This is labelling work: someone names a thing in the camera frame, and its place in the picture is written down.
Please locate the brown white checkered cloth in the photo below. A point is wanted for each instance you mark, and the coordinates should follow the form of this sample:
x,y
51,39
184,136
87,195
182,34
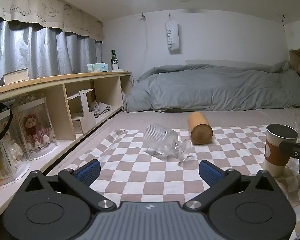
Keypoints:
x,y
145,177

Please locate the bamboo cylinder cup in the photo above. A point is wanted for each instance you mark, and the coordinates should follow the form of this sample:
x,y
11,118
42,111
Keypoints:
x,y
198,127

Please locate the small wooden stand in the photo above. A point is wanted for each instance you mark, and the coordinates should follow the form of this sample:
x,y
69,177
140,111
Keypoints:
x,y
86,115

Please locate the grey curtain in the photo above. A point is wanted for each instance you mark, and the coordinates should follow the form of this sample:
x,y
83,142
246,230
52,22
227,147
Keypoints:
x,y
40,52

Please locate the crumpled grey cloth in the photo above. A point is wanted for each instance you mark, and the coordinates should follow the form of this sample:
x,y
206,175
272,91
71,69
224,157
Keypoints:
x,y
101,107

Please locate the grey duvet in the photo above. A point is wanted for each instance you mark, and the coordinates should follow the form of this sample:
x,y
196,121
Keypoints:
x,y
202,90

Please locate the ribbed clear glass cup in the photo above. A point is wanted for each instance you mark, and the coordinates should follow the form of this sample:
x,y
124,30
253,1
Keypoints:
x,y
157,137

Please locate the beige hardcover book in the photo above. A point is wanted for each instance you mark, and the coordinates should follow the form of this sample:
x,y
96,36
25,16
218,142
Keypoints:
x,y
13,76

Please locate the paper cup with brown sleeve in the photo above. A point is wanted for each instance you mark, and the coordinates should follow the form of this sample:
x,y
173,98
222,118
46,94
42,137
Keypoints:
x,y
273,155

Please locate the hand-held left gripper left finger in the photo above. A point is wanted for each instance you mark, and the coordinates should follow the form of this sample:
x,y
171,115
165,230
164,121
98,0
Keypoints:
x,y
90,171

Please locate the white doll in clear case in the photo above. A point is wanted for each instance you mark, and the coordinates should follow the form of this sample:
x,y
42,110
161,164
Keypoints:
x,y
5,155

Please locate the long wooden shelf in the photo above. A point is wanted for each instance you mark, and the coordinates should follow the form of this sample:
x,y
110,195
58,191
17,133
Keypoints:
x,y
60,97

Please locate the green glass bottle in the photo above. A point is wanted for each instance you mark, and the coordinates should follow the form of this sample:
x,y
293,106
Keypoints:
x,y
113,58

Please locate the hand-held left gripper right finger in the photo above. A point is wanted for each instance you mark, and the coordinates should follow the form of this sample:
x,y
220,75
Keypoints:
x,y
210,172

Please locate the blue white tissue pack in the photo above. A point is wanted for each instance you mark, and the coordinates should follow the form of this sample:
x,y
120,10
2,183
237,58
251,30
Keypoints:
x,y
97,67

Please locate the white wall cabinet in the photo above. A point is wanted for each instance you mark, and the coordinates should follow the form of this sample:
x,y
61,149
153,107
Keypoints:
x,y
298,36

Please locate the beige cartoon print valance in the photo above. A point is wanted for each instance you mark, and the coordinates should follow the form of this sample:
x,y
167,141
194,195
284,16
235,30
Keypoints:
x,y
27,10

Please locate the small white box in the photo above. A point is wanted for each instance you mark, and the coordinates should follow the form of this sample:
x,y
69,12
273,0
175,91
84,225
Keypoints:
x,y
120,68

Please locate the lion doll in clear case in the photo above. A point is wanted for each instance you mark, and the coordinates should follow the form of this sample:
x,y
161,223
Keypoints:
x,y
31,130

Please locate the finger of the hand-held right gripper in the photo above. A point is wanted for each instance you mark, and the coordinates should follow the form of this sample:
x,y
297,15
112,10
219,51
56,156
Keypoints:
x,y
291,148

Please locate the white hanging fabric bag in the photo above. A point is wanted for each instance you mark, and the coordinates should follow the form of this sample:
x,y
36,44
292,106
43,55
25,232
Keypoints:
x,y
172,37

